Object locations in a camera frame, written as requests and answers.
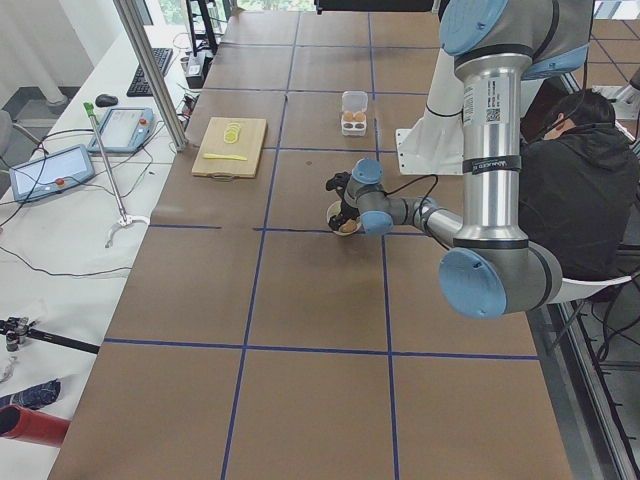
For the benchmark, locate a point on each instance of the black tripod stick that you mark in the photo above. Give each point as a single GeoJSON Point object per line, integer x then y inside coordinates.
{"type": "Point", "coordinates": [18, 329]}

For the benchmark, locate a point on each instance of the person in black jacket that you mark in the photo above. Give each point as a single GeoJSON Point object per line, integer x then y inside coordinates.
{"type": "Point", "coordinates": [577, 186]}

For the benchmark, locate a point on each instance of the clear plastic egg box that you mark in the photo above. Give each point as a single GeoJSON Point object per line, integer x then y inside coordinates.
{"type": "Point", "coordinates": [354, 101]}

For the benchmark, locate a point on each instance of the red bottle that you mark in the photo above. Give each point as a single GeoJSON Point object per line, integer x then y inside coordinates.
{"type": "Point", "coordinates": [26, 425]}

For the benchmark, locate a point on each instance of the folded dark blue umbrella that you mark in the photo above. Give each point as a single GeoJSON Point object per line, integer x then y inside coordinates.
{"type": "Point", "coordinates": [35, 397]}

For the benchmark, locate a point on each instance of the white paper bowl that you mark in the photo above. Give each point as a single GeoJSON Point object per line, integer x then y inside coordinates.
{"type": "Point", "coordinates": [334, 208]}

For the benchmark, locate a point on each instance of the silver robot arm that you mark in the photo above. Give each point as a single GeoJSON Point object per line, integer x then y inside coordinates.
{"type": "Point", "coordinates": [491, 268]}

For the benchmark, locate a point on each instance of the brown egg carried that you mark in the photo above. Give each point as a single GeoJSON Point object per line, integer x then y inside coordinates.
{"type": "Point", "coordinates": [348, 228]}

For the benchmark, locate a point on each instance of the black computer mouse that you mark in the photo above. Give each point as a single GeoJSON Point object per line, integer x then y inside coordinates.
{"type": "Point", "coordinates": [106, 100]}

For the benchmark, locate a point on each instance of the reacher grabber stick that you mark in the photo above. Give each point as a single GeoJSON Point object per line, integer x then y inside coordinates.
{"type": "Point", "coordinates": [125, 219]}

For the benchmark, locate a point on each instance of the near teach pendant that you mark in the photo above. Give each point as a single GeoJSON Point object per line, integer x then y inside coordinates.
{"type": "Point", "coordinates": [51, 174]}

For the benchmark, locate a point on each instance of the aluminium frame post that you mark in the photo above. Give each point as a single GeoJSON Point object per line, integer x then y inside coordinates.
{"type": "Point", "coordinates": [133, 25]}

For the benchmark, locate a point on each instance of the wooden cutting board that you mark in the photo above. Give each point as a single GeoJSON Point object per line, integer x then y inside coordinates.
{"type": "Point", "coordinates": [250, 145]}

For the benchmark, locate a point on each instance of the yellow plastic knife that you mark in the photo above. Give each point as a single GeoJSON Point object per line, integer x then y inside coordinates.
{"type": "Point", "coordinates": [214, 156]}

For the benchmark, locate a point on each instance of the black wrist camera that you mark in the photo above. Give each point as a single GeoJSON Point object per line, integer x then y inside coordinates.
{"type": "Point", "coordinates": [338, 182]}

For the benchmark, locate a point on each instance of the teach pendant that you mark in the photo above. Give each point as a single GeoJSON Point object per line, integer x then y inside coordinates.
{"type": "Point", "coordinates": [123, 130]}
{"type": "Point", "coordinates": [51, 174]}

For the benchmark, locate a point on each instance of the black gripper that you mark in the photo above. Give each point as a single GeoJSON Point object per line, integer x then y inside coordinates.
{"type": "Point", "coordinates": [346, 210]}

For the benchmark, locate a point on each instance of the far teach pendant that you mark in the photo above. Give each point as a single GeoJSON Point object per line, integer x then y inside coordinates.
{"type": "Point", "coordinates": [123, 130]}

